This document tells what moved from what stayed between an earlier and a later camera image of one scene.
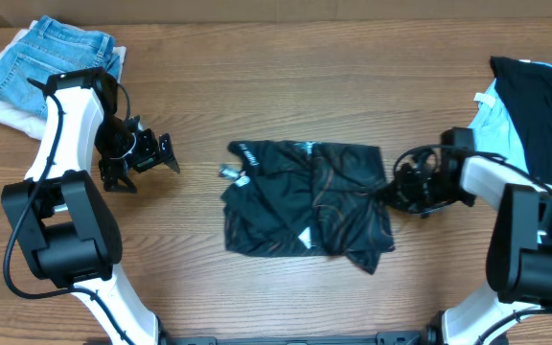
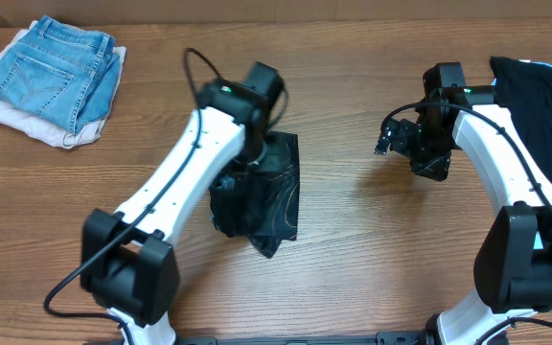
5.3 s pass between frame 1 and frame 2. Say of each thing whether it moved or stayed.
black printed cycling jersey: moved
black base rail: stayed
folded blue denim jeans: stayed
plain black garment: stayed
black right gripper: moved
